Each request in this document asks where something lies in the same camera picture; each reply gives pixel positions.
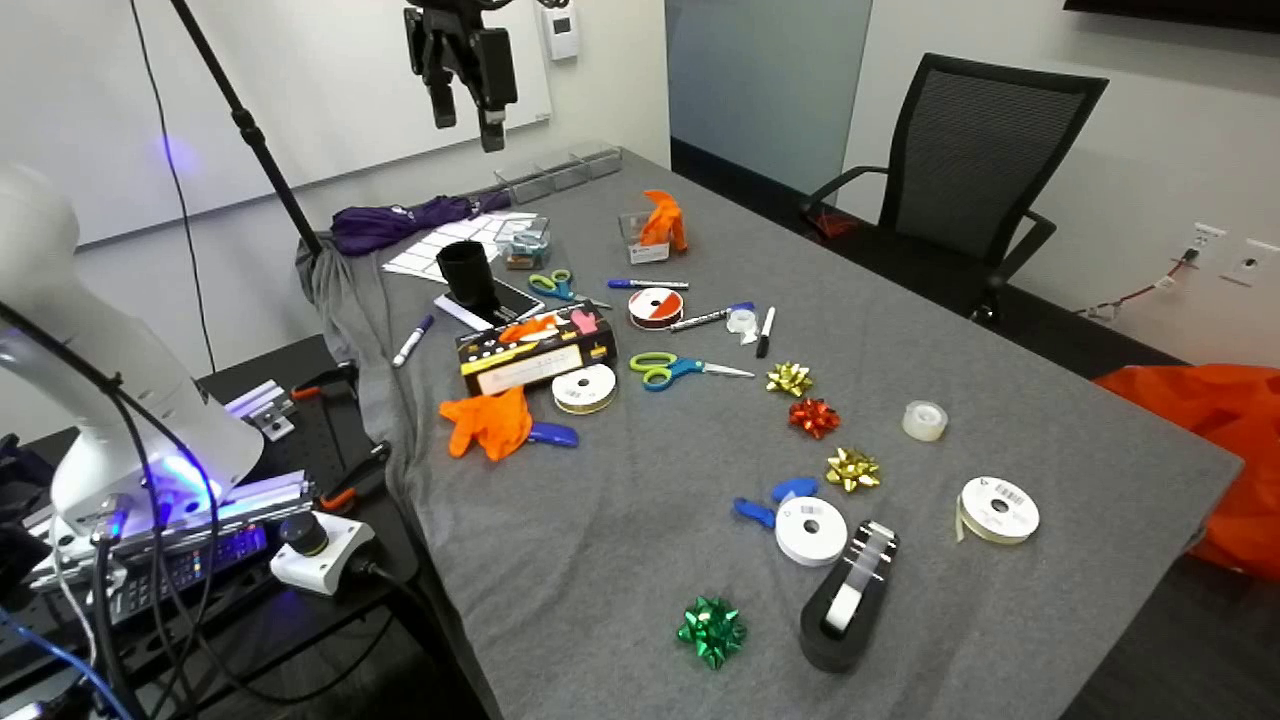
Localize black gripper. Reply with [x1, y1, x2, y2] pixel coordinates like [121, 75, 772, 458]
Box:
[402, 0, 517, 153]

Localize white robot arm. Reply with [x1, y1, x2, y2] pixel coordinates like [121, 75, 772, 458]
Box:
[0, 166, 262, 539]

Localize orange wipe in bowl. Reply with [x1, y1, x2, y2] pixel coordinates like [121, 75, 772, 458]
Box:
[639, 192, 688, 258]

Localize blue clip near wipe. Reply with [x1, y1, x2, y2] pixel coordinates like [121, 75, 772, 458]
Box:
[529, 419, 579, 450]

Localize clear plastic organizer tray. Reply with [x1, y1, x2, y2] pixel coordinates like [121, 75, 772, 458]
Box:
[499, 147, 625, 206]

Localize clear box with ribbon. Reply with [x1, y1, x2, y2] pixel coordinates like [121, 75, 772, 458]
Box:
[499, 221, 551, 273]

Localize white label sheets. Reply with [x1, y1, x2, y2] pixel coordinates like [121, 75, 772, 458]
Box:
[389, 212, 534, 284]

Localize black cup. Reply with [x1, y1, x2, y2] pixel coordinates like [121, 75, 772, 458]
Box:
[436, 242, 499, 320]

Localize purple cloth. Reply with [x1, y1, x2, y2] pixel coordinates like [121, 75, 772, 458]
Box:
[328, 192, 512, 258]

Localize blue marker pen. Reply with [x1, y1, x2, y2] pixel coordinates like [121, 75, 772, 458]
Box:
[605, 275, 693, 292]

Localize purple marker pen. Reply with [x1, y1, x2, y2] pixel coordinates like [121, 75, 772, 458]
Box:
[393, 311, 436, 368]

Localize black box of supplies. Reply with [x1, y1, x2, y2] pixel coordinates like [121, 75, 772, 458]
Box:
[454, 305, 617, 397]

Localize orange white ribbon spool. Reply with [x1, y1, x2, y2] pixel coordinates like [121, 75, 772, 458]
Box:
[627, 289, 682, 329]

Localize white ribbon spool by box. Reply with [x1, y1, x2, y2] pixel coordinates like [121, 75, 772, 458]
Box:
[547, 366, 620, 418]

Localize silver marker pen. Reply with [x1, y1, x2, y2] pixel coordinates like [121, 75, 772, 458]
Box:
[670, 305, 754, 333]

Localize black marker pen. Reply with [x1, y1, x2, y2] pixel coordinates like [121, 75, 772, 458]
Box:
[754, 305, 776, 359]

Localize grey table cloth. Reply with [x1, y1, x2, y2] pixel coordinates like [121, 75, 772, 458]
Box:
[304, 188, 1234, 720]

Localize gold gift bow upper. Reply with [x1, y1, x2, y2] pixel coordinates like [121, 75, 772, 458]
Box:
[768, 359, 814, 401]

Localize gold gift bow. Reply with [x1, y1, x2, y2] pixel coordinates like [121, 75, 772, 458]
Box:
[768, 359, 814, 401]
[825, 450, 885, 498]

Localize red gift bow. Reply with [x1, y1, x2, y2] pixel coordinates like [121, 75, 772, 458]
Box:
[787, 397, 844, 442]

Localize blue clip near spool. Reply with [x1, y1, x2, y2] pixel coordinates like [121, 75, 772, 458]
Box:
[730, 475, 821, 532]

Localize black office chair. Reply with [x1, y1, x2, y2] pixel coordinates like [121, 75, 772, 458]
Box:
[799, 54, 1105, 326]

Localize gold gift bow lower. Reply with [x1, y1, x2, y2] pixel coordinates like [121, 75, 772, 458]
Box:
[825, 450, 885, 498]

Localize white ribbon spool near dispenser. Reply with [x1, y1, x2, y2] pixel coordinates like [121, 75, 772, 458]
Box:
[772, 498, 846, 567]

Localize green gift bow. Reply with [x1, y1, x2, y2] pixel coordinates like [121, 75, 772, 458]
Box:
[675, 597, 748, 670]

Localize black tape dispenser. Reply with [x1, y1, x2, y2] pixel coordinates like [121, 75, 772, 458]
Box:
[799, 522, 896, 672]

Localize white ribbon spool right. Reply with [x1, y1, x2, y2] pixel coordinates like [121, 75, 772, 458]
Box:
[957, 475, 1042, 549]

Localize orange plastic bag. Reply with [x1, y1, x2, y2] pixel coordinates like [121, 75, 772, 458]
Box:
[1105, 366, 1280, 579]

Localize green handled scissors back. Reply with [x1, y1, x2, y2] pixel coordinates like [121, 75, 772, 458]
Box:
[529, 270, 579, 300]

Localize black camera tripod pole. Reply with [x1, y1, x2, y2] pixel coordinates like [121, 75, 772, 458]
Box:
[168, 0, 319, 258]

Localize blue green handled scissors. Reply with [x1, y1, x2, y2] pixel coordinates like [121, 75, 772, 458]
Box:
[627, 354, 748, 392]

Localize wall television screen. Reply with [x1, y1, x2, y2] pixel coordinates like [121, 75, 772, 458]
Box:
[1062, 0, 1280, 35]

